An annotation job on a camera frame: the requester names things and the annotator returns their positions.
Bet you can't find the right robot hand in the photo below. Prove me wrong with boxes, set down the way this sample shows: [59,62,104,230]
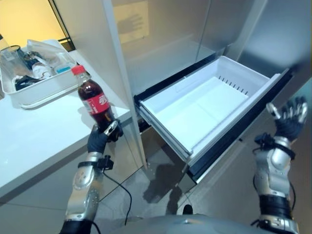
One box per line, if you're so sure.
[266,96,309,141]

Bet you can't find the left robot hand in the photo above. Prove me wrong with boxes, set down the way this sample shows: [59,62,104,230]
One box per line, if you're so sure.
[87,119,124,154]

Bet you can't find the cola bottle with red cap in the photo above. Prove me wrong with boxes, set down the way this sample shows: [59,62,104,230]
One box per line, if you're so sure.
[71,65,124,143]

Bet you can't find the white refrigerator drawer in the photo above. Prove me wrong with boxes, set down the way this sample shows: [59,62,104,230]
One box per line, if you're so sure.
[133,55,293,184]

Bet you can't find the silver refrigerator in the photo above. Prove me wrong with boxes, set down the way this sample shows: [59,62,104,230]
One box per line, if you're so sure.
[100,0,312,186]

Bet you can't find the paper notice on refrigerator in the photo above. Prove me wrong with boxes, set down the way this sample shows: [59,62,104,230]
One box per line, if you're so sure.
[114,1,150,44]

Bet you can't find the white counter cabinet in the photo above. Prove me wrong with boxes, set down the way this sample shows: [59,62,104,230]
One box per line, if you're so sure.
[0,50,144,234]

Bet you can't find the white plastic tray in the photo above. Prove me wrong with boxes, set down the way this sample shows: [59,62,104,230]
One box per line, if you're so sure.
[0,39,93,110]

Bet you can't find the clear plastic bag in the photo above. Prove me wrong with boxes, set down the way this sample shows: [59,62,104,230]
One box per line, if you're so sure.
[26,39,76,74]

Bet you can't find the clear glass jar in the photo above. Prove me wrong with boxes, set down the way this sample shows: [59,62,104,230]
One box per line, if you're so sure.
[0,45,26,93]

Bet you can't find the silver robot torso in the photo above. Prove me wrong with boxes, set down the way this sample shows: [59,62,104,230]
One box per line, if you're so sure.
[89,214,288,234]

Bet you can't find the black cable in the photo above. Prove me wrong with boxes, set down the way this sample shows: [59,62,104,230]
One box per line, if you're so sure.
[103,170,133,226]

